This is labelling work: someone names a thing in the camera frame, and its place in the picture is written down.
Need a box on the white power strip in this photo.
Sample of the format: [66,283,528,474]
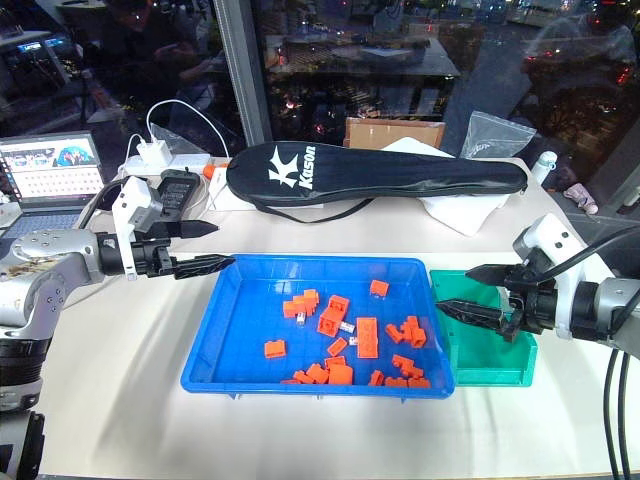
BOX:
[118,153,232,180]

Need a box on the black power adapter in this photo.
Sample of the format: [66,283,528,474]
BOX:
[158,169,201,217]

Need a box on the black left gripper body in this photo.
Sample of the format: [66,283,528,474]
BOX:
[130,219,184,280]

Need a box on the green plastic bin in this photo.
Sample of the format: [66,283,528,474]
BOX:
[429,269,539,389]

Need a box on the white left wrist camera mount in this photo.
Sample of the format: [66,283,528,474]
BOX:
[110,175,166,281]

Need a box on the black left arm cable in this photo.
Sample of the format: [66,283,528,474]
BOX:
[81,180,126,231]

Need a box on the long flat orange plate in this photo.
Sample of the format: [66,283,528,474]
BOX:
[355,316,380,360]

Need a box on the black hanging cable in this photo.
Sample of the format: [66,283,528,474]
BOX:
[601,345,621,480]
[616,349,635,480]

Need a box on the grey window frame post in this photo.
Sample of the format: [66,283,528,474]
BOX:
[211,0,274,147]

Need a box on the open laptop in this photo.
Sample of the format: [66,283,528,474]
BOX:
[0,130,107,242]

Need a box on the blue plastic tray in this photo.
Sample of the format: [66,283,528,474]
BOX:
[179,253,457,400]

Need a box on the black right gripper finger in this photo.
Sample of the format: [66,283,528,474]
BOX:
[435,299,504,332]
[464,264,510,290]

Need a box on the white charger cable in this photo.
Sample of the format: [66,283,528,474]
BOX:
[126,99,232,162]

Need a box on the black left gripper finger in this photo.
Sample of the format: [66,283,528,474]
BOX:
[173,254,237,280]
[179,219,221,240]

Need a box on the white plug charger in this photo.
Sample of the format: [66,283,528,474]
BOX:
[136,140,174,167]

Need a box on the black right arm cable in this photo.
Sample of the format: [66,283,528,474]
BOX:
[544,223,640,282]

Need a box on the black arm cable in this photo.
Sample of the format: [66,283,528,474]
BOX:
[544,223,640,282]
[81,180,126,231]

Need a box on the white cloth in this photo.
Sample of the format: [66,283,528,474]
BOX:
[383,136,512,238]

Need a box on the clear plastic zip bag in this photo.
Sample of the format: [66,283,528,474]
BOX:
[458,110,538,162]

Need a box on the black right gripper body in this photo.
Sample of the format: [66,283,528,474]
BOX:
[500,248,559,344]

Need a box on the black Kason racket bag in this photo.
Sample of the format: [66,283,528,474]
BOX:
[225,141,529,222]

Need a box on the white bottle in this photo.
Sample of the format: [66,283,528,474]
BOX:
[529,150,558,187]

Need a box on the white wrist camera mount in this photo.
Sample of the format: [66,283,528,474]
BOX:
[110,175,166,281]
[513,213,617,342]

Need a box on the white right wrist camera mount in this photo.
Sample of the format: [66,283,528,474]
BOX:
[513,213,617,342]

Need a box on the brown cardboard box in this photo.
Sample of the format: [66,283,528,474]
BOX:
[344,117,447,151]

